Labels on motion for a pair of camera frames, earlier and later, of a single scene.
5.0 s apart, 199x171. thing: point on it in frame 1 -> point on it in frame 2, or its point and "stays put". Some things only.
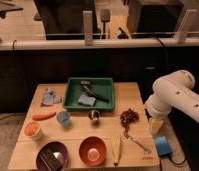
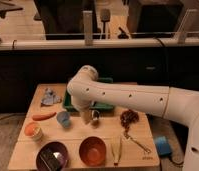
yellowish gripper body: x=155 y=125 -> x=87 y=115
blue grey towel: x=50 y=98 stays put
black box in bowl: x=53 y=160 stays put
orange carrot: x=38 y=117 stays put
